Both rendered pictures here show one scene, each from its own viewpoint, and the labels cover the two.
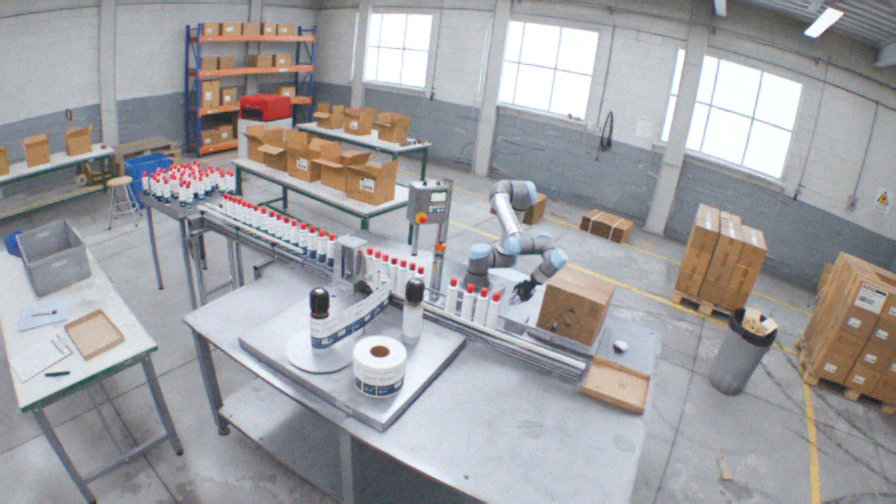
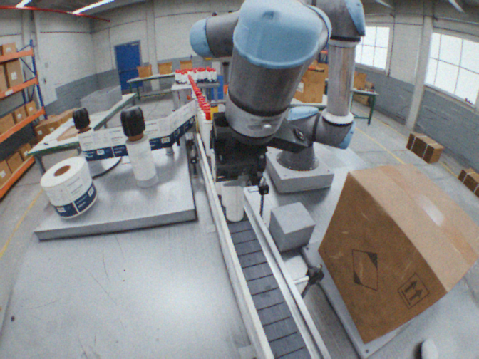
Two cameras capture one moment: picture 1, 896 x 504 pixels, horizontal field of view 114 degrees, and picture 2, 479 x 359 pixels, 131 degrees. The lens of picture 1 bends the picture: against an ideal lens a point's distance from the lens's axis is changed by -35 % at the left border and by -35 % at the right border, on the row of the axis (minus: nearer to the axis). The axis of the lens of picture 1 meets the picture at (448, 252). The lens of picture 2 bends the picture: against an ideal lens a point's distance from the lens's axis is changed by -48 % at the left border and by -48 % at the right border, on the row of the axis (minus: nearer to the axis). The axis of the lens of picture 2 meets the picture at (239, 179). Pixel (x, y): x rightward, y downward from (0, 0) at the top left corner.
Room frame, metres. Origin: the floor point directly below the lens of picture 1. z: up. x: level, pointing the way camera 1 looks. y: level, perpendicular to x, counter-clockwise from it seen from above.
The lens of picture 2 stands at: (1.50, -0.59, 1.33)
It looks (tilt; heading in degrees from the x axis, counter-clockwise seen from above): 35 degrees down; 49
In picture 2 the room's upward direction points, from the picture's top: straight up
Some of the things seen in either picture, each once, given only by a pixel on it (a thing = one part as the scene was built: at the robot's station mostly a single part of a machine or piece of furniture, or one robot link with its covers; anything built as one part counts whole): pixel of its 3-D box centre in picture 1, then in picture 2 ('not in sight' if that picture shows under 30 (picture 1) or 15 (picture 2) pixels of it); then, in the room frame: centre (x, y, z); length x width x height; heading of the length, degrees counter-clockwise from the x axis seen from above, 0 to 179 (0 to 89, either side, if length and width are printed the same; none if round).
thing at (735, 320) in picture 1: (745, 342); not in sight; (2.59, -2.48, 0.43); 0.44 x 0.43 x 0.39; 148
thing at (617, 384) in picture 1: (617, 383); not in sight; (1.50, -0.84, 0.85); 0.30 x 0.26 x 0.04; 65
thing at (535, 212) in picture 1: (518, 204); (425, 147); (6.03, -0.90, 0.16); 0.65 x 0.54 x 0.32; 63
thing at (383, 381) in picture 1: (379, 366); (69, 186); (1.33, 0.21, 0.95); 0.20 x 0.20 x 0.14
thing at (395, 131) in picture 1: (391, 127); (355, 79); (6.29, 1.02, 0.97); 0.43 x 0.42 x 0.37; 145
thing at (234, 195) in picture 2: (493, 312); (234, 189); (1.78, -0.25, 0.98); 0.05 x 0.05 x 0.20
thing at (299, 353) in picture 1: (321, 349); (95, 162); (1.46, 0.48, 0.89); 0.31 x 0.31 x 0.01
